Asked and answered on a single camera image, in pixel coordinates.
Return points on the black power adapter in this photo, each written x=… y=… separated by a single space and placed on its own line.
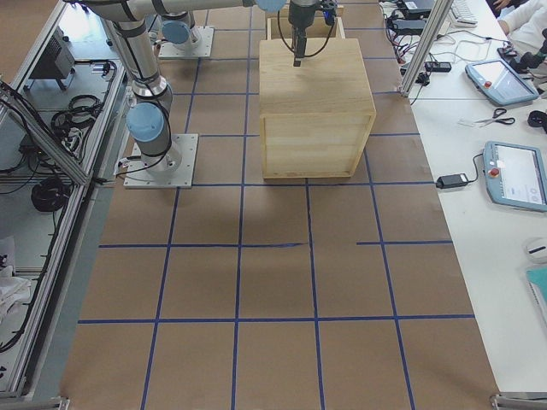
x=450 y=181

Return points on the brown paper table mat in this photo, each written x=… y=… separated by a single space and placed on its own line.
x=246 y=293

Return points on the black handled scissors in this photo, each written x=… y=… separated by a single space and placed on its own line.
x=497 y=117

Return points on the blue teach pendant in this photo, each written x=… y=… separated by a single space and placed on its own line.
x=515 y=175
x=500 y=83

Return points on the crumpled white cloth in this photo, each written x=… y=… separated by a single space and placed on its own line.
x=15 y=291

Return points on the blue teach pendant near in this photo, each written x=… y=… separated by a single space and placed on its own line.
x=515 y=175

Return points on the aluminium frame post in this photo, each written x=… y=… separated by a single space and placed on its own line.
x=436 y=19

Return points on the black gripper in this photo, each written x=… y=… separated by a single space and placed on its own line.
x=300 y=16

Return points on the wooden drawer cabinet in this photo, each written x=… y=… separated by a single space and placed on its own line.
x=315 y=119

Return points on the blue teach pendant far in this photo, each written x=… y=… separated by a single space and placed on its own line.
x=500 y=83

